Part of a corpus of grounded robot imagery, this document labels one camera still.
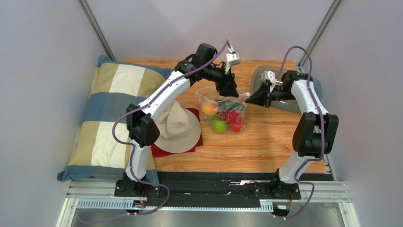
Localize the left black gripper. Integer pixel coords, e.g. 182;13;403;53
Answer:
203;62;239;99

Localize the green cucumber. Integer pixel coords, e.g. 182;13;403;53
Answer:
218;100;246;111

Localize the clear polka dot zip bag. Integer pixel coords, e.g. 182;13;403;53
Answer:
195;87;251;133

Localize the purple grapes bunch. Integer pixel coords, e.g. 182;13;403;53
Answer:
215;111;228;122

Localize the orange fruit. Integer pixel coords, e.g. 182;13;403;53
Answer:
201;101;219;116

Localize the red apple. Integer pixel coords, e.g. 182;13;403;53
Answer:
228;119;245;133

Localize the green apple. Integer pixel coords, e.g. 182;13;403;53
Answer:
212;118;228;133

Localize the red strawberry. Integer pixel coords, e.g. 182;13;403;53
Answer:
226;110;240;123

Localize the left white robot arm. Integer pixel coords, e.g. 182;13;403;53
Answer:
116;42;241;196

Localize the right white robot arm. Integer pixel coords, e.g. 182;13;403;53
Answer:
246;69;339;198

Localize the grey transparent plastic container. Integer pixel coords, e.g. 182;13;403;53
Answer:
250;65;322;114

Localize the dark red cloth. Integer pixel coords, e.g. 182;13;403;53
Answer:
151;108;203;157

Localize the beige bucket hat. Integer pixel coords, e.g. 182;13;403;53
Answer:
155;100;202;154

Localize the plaid blue beige pillow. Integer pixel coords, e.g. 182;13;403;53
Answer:
57;55;173;182

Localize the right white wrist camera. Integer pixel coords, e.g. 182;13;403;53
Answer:
261;70;277;87

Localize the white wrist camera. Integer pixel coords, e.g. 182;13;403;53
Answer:
261;70;277;87
225;45;241;74

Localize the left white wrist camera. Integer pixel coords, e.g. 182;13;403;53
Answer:
225;45;241;74

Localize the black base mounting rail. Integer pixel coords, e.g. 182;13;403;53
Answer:
114;171;302;209

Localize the aluminium base frame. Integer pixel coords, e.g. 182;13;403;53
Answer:
56;154;360;227

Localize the right aluminium frame post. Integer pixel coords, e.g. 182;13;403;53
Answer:
307;0;343;56

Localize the aluminium frame post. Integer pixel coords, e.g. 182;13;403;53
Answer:
77;0;116;61
307;0;343;56

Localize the left aluminium frame post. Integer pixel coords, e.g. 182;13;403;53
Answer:
77;0;116;61

